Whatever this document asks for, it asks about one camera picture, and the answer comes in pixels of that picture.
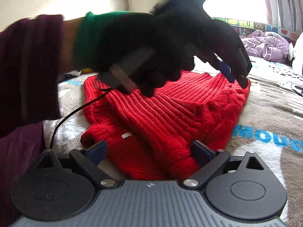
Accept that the stacked quilts pile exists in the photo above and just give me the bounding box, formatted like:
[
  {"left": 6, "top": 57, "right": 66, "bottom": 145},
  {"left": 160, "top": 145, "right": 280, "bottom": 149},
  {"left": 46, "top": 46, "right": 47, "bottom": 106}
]
[{"left": 288, "top": 33, "right": 303, "bottom": 76}]

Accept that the black cable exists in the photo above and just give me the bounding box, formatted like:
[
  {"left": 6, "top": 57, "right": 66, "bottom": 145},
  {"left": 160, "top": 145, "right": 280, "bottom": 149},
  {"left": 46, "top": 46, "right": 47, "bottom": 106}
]
[{"left": 49, "top": 87, "right": 113, "bottom": 151}]

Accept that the forearm in maroon sleeve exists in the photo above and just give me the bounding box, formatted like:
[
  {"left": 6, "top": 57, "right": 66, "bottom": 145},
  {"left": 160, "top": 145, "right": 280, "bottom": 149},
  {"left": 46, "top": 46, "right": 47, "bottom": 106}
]
[{"left": 1, "top": 15, "right": 82, "bottom": 137}]

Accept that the Mickey Mouse plush blanket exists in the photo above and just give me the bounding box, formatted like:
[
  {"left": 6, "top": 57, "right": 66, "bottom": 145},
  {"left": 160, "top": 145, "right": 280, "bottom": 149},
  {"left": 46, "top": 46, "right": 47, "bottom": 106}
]
[{"left": 53, "top": 56, "right": 302, "bottom": 226}]

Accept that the black gloved left hand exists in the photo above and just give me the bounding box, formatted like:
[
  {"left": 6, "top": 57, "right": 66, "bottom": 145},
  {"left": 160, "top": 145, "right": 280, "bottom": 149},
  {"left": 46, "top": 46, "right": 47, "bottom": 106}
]
[{"left": 73, "top": 10, "right": 238, "bottom": 97}]

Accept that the purple quilt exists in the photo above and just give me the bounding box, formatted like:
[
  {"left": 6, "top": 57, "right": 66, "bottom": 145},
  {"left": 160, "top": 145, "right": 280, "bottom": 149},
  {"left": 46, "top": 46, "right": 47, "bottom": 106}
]
[{"left": 239, "top": 30, "right": 290, "bottom": 63}]

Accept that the grey curtain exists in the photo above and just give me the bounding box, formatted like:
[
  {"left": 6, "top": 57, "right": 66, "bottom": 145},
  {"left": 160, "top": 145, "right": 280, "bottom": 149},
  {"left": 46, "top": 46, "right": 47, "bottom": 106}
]
[{"left": 265, "top": 0, "right": 302, "bottom": 34}]

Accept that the red knit sweater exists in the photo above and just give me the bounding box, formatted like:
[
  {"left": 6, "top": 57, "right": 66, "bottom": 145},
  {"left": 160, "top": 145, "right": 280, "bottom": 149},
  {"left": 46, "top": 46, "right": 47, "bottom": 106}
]
[{"left": 81, "top": 72, "right": 250, "bottom": 180}]

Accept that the colourful alphabet foam border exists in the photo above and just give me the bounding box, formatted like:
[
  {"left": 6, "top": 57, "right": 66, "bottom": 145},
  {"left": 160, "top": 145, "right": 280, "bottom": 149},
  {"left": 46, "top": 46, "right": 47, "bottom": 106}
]
[{"left": 212, "top": 17, "right": 299, "bottom": 41}]

